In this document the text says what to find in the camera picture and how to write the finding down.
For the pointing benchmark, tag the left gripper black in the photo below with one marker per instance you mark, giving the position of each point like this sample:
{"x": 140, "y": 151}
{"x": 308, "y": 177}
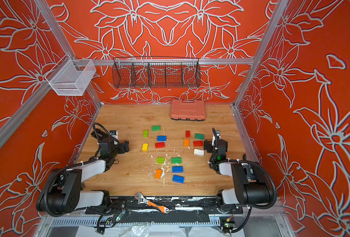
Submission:
{"x": 120, "y": 146}

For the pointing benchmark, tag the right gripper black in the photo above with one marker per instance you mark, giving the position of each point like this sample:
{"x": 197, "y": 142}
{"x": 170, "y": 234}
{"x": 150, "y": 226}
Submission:
{"x": 209, "y": 145}

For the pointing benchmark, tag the yellow lego brick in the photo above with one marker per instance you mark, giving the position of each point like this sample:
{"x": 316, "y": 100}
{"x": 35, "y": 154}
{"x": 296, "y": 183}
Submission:
{"x": 145, "y": 147}

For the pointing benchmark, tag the lime green lego brick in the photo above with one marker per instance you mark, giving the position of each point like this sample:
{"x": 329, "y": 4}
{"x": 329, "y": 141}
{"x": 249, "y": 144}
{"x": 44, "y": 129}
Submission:
{"x": 145, "y": 133}

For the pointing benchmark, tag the blue lego brick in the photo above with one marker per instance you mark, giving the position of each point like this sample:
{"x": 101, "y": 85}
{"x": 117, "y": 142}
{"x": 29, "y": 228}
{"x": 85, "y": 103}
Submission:
{"x": 178, "y": 179}
{"x": 177, "y": 169}
{"x": 161, "y": 138}

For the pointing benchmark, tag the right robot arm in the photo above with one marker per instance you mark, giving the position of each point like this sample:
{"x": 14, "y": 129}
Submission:
{"x": 252, "y": 184}

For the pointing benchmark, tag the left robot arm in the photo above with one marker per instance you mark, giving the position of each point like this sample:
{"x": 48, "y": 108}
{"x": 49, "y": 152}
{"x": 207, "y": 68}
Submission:
{"x": 64, "y": 192}

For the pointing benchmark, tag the white lego brick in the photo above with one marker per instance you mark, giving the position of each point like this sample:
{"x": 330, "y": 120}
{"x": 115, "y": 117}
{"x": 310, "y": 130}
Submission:
{"x": 199, "y": 152}

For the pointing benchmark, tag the dark green lego brick right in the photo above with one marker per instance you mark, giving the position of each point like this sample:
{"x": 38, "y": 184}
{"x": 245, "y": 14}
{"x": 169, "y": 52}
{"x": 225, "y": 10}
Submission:
{"x": 199, "y": 136}

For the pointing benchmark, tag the dark green lego brick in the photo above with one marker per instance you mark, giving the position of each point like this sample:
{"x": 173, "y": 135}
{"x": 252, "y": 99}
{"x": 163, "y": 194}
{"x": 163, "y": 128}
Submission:
{"x": 156, "y": 128}
{"x": 199, "y": 136}

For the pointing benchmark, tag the orange lego brick right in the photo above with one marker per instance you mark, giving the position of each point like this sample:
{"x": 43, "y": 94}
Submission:
{"x": 186, "y": 142}

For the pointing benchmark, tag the orange lego brick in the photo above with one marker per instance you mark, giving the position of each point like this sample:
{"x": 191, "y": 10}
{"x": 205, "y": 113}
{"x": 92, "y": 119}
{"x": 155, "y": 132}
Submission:
{"x": 158, "y": 173}
{"x": 186, "y": 142}

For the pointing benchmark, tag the small red lego brick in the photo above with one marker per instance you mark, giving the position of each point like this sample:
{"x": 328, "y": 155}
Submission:
{"x": 187, "y": 134}

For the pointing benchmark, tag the green lego brick centre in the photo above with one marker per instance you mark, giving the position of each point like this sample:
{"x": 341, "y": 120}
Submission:
{"x": 176, "y": 160}

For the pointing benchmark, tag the lime lego brick centre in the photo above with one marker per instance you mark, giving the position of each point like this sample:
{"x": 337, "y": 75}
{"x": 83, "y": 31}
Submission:
{"x": 160, "y": 160}

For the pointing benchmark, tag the dark green lego brick far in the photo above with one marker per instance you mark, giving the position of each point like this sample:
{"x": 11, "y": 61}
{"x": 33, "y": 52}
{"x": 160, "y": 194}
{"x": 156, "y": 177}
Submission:
{"x": 156, "y": 128}

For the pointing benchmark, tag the orange lego brick front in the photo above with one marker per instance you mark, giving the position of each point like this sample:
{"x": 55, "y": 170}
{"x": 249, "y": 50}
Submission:
{"x": 158, "y": 173}

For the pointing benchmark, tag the blue lego brick front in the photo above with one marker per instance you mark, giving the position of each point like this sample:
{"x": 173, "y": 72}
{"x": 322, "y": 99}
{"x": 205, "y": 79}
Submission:
{"x": 178, "y": 179}

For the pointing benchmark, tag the red plastic tool case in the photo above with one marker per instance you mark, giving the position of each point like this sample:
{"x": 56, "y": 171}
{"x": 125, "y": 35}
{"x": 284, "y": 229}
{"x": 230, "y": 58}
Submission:
{"x": 188, "y": 110}

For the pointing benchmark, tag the clear plastic bin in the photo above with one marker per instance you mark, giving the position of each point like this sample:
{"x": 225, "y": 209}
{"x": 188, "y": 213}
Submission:
{"x": 71, "y": 77}

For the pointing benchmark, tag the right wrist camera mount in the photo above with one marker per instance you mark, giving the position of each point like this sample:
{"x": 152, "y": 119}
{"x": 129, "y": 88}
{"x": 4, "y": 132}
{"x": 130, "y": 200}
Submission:
{"x": 217, "y": 135}

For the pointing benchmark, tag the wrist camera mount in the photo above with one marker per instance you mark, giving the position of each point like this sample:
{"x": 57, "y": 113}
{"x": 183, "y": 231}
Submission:
{"x": 113, "y": 133}
{"x": 217, "y": 135}

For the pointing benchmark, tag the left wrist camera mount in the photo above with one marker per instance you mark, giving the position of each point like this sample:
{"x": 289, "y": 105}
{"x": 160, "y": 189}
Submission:
{"x": 113, "y": 133}

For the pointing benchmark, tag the orange handled adjustable wrench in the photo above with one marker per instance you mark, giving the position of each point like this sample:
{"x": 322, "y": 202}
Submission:
{"x": 144, "y": 201}

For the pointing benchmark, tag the black wire basket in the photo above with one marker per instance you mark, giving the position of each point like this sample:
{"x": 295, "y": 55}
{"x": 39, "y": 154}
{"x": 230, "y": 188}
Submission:
{"x": 156, "y": 73}

